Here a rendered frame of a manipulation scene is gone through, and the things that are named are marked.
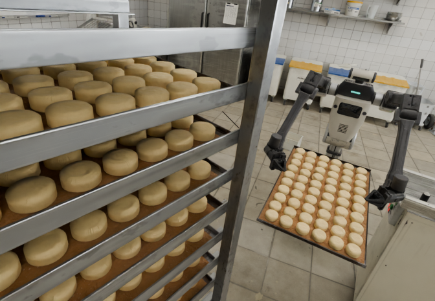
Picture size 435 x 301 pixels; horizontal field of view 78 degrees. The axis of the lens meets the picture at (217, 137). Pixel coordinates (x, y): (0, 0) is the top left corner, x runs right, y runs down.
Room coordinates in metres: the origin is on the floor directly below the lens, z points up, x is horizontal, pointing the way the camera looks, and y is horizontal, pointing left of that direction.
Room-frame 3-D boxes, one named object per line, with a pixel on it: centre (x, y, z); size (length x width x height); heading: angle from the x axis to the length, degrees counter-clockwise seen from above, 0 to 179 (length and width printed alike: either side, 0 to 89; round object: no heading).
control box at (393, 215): (1.17, -1.00, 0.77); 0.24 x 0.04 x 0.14; 153
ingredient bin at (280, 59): (5.06, -0.77, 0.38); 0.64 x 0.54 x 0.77; 166
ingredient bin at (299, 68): (4.87, -1.39, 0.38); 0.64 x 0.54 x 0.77; 164
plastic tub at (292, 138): (3.11, -0.91, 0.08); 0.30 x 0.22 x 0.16; 62
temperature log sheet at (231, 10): (4.72, 0.04, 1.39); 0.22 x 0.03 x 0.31; 73
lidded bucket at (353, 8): (4.93, -1.91, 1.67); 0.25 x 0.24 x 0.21; 73
